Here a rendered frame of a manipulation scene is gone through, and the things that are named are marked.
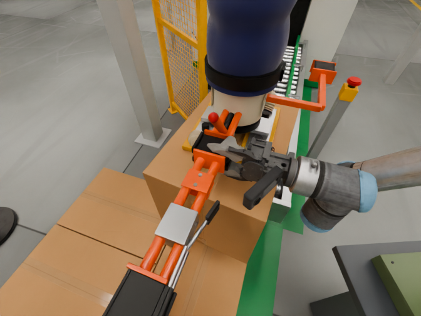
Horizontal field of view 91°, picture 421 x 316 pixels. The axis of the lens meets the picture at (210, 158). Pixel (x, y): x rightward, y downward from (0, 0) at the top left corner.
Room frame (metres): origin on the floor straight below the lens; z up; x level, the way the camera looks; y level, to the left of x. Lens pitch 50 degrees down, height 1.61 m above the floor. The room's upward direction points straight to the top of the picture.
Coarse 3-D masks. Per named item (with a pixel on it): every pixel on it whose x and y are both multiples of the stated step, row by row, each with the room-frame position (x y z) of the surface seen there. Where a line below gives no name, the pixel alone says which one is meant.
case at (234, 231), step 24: (192, 120) 0.65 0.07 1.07; (288, 120) 0.65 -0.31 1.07; (168, 144) 0.51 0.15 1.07; (240, 144) 0.51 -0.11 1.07; (288, 144) 0.51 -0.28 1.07; (168, 168) 0.41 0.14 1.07; (168, 192) 0.35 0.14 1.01; (216, 192) 0.32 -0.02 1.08; (240, 192) 0.32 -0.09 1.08; (216, 216) 0.28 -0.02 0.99; (240, 216) 0.25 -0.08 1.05; (264, 216) 0.24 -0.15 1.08; (216, 240) 0.28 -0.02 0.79; (240, 240) 0.24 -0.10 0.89
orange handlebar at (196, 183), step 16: (320, 80) 0.71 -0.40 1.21; (272, 96) 0.60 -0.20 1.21; (320, 96) 0.60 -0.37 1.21; (224, 112) 0.51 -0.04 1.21; (240, 112) 0.52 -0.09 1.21; (192, 176) 0.27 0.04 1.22; (208, 176) 0.27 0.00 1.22; (192, 192) 0.25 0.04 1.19; (208, 192) 0.24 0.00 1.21; (192, 208) 0.20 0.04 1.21; (160, 240) 0.13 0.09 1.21; (144, 256) 0.10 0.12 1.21; (176, 256) 0.10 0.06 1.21
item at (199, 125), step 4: (208, 104) 0.73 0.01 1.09; (200, 116) 0.65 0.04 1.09; (200, 120) 0.62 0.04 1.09; (196, 124) 0.60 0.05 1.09; (200, 124) 0.60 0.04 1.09; (204, 124) 0.57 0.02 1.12; (208, 124) 0.57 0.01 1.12; (196, 128) 0.57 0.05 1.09; (200, 128) 0.57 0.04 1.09; (204, 128) 0.55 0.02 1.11; (208, 128) 0.56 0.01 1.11; (212, 128) 0.57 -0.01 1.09; (188, 136) 0.54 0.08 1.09; (184, 144) 0.50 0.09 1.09; (188, 144) 0.50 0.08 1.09; (184, 148) 0.49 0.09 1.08; (188, 148) 0.48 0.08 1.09
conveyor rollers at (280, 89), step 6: (288, 48) 2.64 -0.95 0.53; (300, 48) 2.61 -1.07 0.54; (288, 54) 2.47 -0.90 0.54; (300, 54) 2.44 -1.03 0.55; (288, 60) 2.30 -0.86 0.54; (288, 66) 2.15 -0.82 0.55; (288, 72) 2.04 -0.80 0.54; (294, 72) 2.03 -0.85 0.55; (288, 78) 1.94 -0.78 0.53; (294, 78) 1.93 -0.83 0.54; (282, 84) 1.80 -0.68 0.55; (294, 84) 1.83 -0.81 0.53; (276, 90) 1.72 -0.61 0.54; (282, 90) 1.71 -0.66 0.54; (282, 96) 1.62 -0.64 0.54; (276, 192) 0.64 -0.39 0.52; (276, 198) 0.59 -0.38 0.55
